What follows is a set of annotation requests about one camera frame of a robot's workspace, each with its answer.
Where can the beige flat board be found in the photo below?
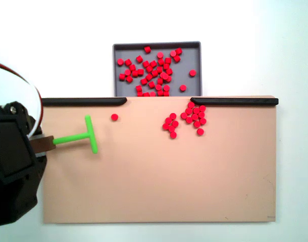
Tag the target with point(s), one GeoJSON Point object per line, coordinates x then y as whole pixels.
{"type": "Point", "coordinates": [169, 176]}

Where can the grey tray container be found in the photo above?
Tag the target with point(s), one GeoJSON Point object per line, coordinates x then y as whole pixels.
{"type": "Point", "coordinates": [192, 55]}

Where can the red cylindrical granule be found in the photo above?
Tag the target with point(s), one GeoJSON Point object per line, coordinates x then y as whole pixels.
{"type": "Point", "coordinates": [161, 62]}
{"type": "Point", "coordinates": [203, 121]}
{"type": "Point", "coordinates": [146, 64]}
{"type": "Point", "coordinates": [195, 117]}
{"type": "Point", "coordinates": [175, 123]}
{"type": "Point", "coordinates": [114, 116]}
{"type": "Point", "coordinates": [168, 120]}
{"type": "Point", "coordinates": [127, 72]}
{"type": "Point", "coordinates": [166, 93]}
{"type": "Point", "coordinates": [168, 79]}
{"type": "Point", "coordinates": [160, 81]}
{"type": "Point", "coordinates": [169, 71]}
{"type": "Point", "coordinates": [178, 51]}
{"type": "Point", "coordinates": [201, 115]}
{"type": "Point", "coordinates": [200, 131]}
{"type": "Point", "coordinates": [171, 128]}
{"type": "Point", "coordinates": [159, 69]}
{"type": "Point", "coordinates": [168, 60]}
{"type": "Point", "coordinates": [132, 67]}
{"type": "Point", "coordinates": [151, 84]}
{"type": "Point", "coordinates": [149, 76]}
{"type": "Point", "coordinates": [191, 105]}
{"type": "Point", "coordinates": [188, 111]}
{"type": "Point", "coordinates": [197, 124]}
{"type": "Point", "coordinates": [160, 55]}
{"type": "Point", "coordinates": [155, 73]}
{"type": "Point", "coordinates": [166, 87]}
{"type": "Point", "coordinates": [189, 120]}
{"type": "Point", "coordinates": [128, 62]}
{"type": "Point", "coordinates": [147, 49]}
{"type": "Point", "coordinates": [139, 59]}
{"type": "Point", "coordinates": [140, 72]}
{"type": "Point", "coordinates": [129, 79]}
{"type": "Point", "coordinates": [192, 73]}
{"type": "Point", "coordinates": [173, 135]}
{"type": "Point", "coordinates": [165, 126]}
{"type": "Point", "coordinates": [166, 66]}
{"type": "Point", "coordinates": [177, 58]}
{"type": "Point", "coordinates": [202, 108]}
{"type": "Point", "coordinates": [139, 88]}
{"type": "Point", "coordinates": [196, 110]}
{"type": "Point", "coordinates": [158, 87]}
{"type": "Point", "coordinates": [164, 75]}
{"type": "Point", "coordinates": [183, 88]}
{"type": "Point", "coordinates": [149, 68]}
{"type": "Point", "coordinates": [144, 81]}
{"type": "Point", "coordinates": [135, 73]}
{"type": "Point", "coordinates": [153, 63]}
{"type": "Point", "coordinates": [146, 94]}
{"type": "Point", "coordinates": [184, 115]}
{"type": "Point", "coordinates": [173, 53]}
{"type": "Point", "coordinates": [120, 61]}
{"type": "Point", "coordinates": [173, 116]}
{"type": "Point", "coordinates": [152, 94]}
{"type": "Point", "coordinates": [122, 76]}
{"type": "Point", "coordinates": [160, 92]}
{"type": "Point", "coordinates": [139, 94]}

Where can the black guide rail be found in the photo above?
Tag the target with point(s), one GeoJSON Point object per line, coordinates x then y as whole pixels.
{"type": "Point", "coordinates": [232, 101]}
{"type": "Point", "coordinates": [80, 101]}

